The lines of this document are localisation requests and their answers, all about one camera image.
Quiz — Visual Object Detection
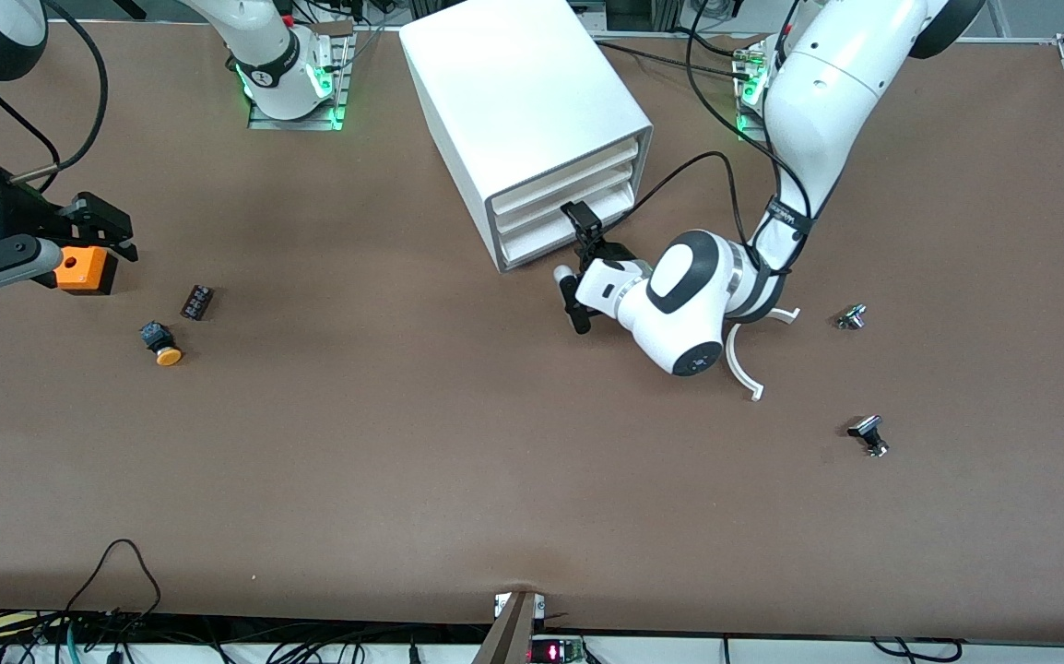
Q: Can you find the black looped cable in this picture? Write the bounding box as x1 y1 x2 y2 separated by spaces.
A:
62 539 164 619

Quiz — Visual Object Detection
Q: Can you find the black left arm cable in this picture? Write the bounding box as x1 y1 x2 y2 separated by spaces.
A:
624 0 814 278

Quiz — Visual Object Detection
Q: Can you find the orange push button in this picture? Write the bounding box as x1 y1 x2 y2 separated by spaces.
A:
139 321 184 368

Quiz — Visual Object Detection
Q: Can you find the white curved plastic bracket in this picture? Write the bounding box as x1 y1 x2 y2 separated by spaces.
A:
726 309 802 403

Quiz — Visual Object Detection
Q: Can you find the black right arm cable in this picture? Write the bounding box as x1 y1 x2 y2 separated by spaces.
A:
0 0 109 185

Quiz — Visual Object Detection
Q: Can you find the white drawer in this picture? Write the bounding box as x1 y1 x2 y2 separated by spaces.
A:
498 188 636 270
495 163 638 246
493 138 639 222

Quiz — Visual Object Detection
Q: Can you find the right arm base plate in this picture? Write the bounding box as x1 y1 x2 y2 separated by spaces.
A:
248 23 353 131

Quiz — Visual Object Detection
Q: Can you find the long black table cable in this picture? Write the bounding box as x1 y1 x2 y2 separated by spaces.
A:
595 41 750 79

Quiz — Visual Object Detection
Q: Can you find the red display device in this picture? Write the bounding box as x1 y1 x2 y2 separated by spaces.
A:
528 636 588 664

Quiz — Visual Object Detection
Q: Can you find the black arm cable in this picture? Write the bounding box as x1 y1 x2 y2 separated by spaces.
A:
624 0 814 278
0 0 109 185

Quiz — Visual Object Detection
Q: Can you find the white drawer cabinet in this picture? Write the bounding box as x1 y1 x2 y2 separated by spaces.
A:
399 0 655 274

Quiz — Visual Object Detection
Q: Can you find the black floor cable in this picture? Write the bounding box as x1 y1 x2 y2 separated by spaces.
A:
869 636 966 663

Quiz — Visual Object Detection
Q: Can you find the short black table cable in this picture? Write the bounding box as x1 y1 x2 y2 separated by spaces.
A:
675 26 747 60

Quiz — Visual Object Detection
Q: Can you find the brown camera mount bar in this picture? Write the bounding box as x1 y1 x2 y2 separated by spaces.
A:
472 590 547 664

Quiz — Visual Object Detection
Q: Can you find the orange button enclosure box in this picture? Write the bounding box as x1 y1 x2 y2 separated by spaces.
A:
54 244 118 296

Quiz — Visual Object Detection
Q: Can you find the black key switch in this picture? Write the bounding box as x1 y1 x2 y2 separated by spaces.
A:
846 415 890 459

